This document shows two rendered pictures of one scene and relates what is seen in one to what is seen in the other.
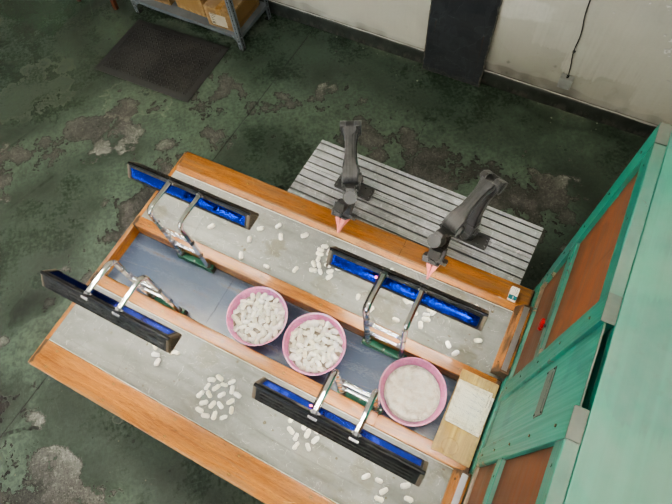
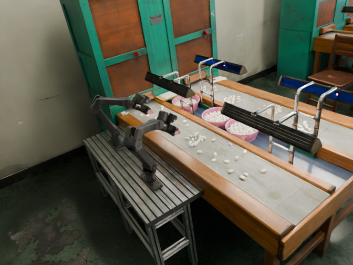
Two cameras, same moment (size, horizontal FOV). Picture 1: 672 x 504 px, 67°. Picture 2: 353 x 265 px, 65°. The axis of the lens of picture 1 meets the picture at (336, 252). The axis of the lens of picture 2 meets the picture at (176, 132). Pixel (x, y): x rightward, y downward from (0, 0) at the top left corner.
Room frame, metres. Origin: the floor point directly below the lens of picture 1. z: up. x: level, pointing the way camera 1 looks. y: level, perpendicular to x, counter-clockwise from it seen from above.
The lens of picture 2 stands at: (2.62, 0.62, 1.88)
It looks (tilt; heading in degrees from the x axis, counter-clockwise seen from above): 31 degrees down; 203
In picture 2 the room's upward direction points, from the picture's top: 9 degrees counter-clockwise
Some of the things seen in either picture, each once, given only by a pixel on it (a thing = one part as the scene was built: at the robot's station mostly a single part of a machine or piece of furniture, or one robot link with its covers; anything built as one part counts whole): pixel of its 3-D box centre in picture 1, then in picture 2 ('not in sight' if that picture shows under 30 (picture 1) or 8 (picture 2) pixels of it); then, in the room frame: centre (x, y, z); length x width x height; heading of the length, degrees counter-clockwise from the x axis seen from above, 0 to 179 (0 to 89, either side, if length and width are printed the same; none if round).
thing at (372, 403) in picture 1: (348, 412); (213, 84); (0.29, 0.05, 0.90); 0.20 x 0.19 x 0.45; 55
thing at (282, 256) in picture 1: (318, 263); (199, 142); (0.98, 0.09, 0.73); 1.81 x 0.30 x 0.02; 55
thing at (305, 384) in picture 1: (263, 364); (246, 119); (0.57, 0.38, 0.71); 1.81 x 0.05 x 0.11; 55
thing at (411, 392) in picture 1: (411, 393); (186, 105); (0.35, -0.21, 0.71); 0.22 x 0.22 x 0.06
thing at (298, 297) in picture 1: (300, 298); (217, 134); (0.83, 0.19, 0.71); 1.81 x 0.05 x 0.11; 55
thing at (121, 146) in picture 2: (468, 232); (115, 140); (1.02, -0.62, 0.71); 0.20 x 0.07 x 0.08; 53
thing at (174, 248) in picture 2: not in sight; (135, 198); (1.25, -0.41, 0.31); 1.20 x 0.29 x 0.63; 53
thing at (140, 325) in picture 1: (106, 307); (322, 90); (0.78, 0.88, 1.08); 0.62 x 0.08 x 0.07; 55
